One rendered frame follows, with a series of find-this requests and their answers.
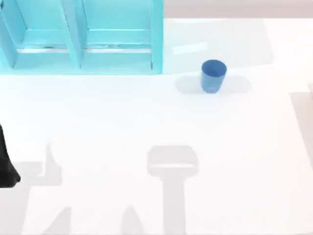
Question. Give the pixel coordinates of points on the blue cup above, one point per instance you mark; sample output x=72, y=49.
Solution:
x=212, y=78

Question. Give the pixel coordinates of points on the light blue rack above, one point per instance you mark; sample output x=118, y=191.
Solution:
x=117, y=39

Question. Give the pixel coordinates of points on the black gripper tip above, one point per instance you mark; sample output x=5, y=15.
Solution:
x=6, y=169

